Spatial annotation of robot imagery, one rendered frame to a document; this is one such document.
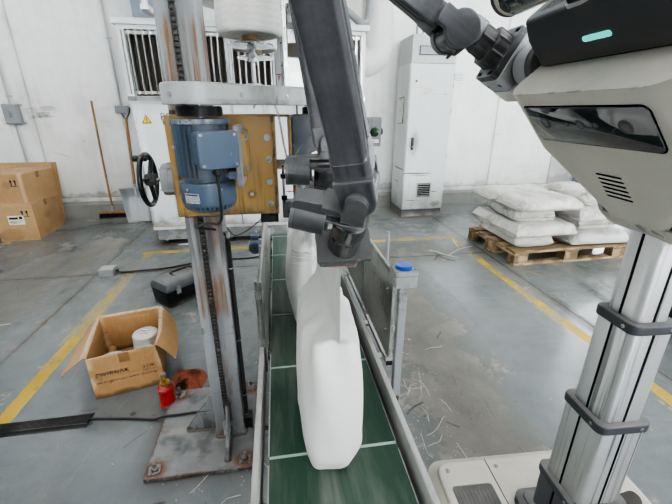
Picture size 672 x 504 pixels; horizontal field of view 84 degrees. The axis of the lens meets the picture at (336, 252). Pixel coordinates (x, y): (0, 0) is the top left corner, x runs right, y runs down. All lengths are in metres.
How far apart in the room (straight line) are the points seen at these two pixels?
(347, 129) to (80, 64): 5.33
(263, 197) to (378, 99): 4.29
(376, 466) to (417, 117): 4.26
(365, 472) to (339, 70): 1.06
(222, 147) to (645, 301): 0.98
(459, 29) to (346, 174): 0.53
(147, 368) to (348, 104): 1.93
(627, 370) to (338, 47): 0.86
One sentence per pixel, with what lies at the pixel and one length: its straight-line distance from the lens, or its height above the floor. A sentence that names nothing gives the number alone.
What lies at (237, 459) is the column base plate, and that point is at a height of 0.02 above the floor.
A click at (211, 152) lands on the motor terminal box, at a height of 1.26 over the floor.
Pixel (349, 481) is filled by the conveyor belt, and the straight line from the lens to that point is 1.23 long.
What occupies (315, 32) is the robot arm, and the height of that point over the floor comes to 1.43.
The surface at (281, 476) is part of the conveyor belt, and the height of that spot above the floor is 0.38.
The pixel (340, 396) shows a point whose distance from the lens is 1.02.
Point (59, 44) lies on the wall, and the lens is 5.83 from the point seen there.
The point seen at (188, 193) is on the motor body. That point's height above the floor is 1.14.
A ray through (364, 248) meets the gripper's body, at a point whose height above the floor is 1.11.
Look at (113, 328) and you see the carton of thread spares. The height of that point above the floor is 0.15.
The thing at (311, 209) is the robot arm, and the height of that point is 1.21.
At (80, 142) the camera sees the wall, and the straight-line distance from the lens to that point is 5.81.
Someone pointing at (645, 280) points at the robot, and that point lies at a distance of 0.96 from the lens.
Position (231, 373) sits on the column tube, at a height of 0.35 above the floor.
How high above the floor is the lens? 1.35
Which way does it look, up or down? 21 degrees down
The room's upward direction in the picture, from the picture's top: straight up
